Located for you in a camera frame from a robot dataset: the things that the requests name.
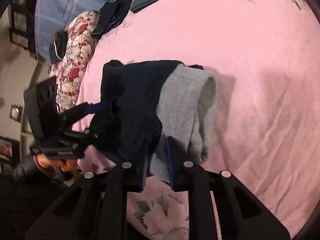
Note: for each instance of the blue striped pillow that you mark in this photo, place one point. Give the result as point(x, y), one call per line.
point(53, 15)

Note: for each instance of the left hand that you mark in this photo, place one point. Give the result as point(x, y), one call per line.
point(44, 163)

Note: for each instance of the dark navy pants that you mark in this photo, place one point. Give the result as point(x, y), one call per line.
point(153, 100)

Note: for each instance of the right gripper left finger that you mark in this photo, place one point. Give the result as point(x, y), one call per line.
point(129, 175)

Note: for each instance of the red floral quilted pillow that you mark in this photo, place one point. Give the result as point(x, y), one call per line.
point(79, 50)

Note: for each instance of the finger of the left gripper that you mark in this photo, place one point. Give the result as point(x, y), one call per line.
point(88, 136)
point(73, 115)

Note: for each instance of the small dark folded garment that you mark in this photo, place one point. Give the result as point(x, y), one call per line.
point(58, 45)

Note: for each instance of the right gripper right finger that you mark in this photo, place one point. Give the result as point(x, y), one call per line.
point(186, 175)

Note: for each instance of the folded navy shorts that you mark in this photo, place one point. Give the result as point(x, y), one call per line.
point(111, 15)

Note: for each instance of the pink floral bed sheet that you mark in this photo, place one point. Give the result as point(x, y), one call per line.
point(245, 97)

